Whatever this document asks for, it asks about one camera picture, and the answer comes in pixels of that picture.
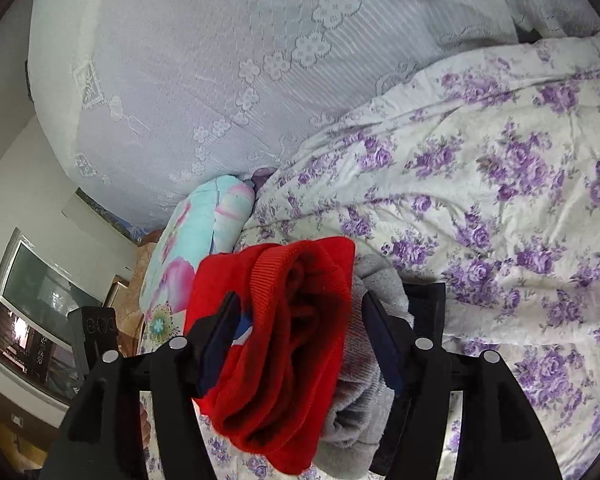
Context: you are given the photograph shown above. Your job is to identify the red pants with striped band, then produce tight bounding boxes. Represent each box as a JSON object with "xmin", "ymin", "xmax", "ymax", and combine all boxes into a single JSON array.
[{"xmin": 185, "ymin": 236, "xmax": 355, "ymax": 476}]

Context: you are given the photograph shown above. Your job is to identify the grey folded garment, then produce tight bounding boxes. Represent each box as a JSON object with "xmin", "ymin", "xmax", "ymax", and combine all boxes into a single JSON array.
[{"xmin": 313, "ymin": 254, "xmax": 414, "ymax": 479}]

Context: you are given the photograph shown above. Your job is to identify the blue framed picture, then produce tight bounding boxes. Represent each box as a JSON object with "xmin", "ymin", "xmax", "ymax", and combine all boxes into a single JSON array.
[{"xmin": 76, "ymin": 188, "xmax": 147, "ymax": 246}]

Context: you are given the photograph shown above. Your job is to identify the teal pink floral pillow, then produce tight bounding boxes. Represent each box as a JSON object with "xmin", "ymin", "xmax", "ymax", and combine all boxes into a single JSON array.
[{"xmin": 138, "ymin": 176, "xmax": 254, "ymax": 353}]

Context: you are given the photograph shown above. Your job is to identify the purple floral white bedspread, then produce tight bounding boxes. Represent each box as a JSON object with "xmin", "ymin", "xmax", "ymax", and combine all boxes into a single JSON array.
[{"xmin": 219, "ymin": 33, "xmax": 600, "ymax": 479}]

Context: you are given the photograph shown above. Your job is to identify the white lace headboard cover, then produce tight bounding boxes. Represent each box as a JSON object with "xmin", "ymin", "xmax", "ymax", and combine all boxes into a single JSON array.
[{"xmin": 28, "ymin": 0, "xmax": 600, "ymax": 229}]

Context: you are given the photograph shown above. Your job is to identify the black camera box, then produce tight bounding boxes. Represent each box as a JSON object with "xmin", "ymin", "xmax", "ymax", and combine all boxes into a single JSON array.
[{"xmin": 68, "ymin": 307, "xmax": 118, "ymax": 379}]

